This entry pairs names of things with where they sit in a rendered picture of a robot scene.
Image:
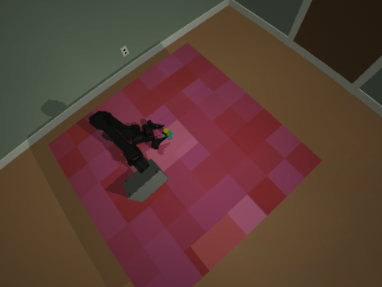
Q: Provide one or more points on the yellow cylinder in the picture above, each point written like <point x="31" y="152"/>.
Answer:
<point x="166" y="131"/>

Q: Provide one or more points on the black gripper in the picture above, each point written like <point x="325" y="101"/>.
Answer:
<point x="157" y="142"/>

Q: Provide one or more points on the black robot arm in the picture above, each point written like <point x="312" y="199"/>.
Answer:
<point x="108" y="123"/>

